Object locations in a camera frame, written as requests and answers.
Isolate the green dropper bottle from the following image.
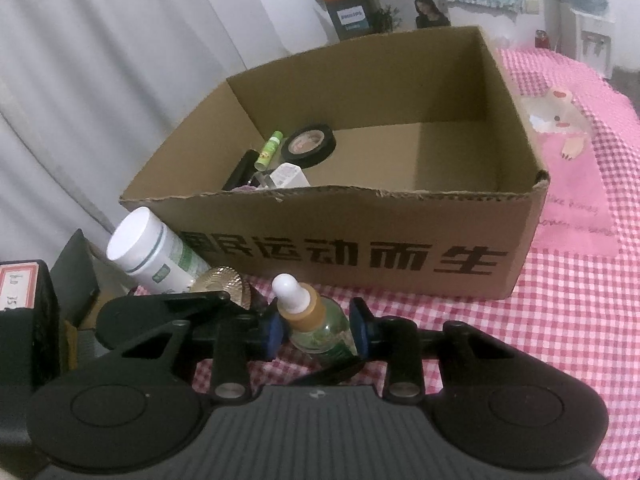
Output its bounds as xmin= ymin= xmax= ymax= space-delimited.
xmin=271 ymin=273 xmax=358 ymax=367

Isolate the gold lid round jar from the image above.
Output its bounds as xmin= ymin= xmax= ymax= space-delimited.
xmin=190 ymin=266 xmax=252 ymax=310

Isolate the white pill bottle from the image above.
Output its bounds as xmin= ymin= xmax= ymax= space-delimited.
xmin=106 ymin=207 xmax=210 ymax=295

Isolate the white power adapter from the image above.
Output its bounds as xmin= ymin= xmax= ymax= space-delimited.
xmin=255 ymin=162 xmax=310 ymax=188

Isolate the black lipstick tube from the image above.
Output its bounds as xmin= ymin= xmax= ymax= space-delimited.
xmin=222 ymin=150 xmax=259 ymax=191

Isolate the green lip balm tube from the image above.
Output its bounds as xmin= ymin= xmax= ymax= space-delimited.
xmin=254 ymin=130 xmax=283 ymax=171

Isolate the black electrical tape roll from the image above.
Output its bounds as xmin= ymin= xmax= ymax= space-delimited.
xmin=281 ymin=124 xmax=336 ymax=169

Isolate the brown cardboard box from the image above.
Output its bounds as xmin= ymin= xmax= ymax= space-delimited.
xmin=120 ymin=26 xmax=550 ymax=299

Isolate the pink checkered tablecloth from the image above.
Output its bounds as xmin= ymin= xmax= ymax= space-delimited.
xmin=134 ymin=46 xmax=640 ymax=480

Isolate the black device with red label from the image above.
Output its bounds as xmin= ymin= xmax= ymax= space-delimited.
xmin=1 ymin=230 xmax=130 ymax=479

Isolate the teal Philips box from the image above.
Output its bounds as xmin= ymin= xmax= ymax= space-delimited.
xmin=326 ymin=0 xmax=376 ymax=41

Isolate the woman photo picture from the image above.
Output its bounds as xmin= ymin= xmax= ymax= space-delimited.
xmin=414 ymin=0 xmax=451 ymax=29

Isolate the white curtain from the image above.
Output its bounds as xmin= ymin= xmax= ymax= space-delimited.
xmin=1 ymin=0 xmax=336 ymax=262

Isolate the small red can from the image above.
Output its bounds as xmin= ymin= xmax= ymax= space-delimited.
xmin=535 ymin=29 xmax=551 ymax=50

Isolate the water dispenser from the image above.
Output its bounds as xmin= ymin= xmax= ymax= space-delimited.
xmin=544 ymin=0 xmax=615 ymax=79

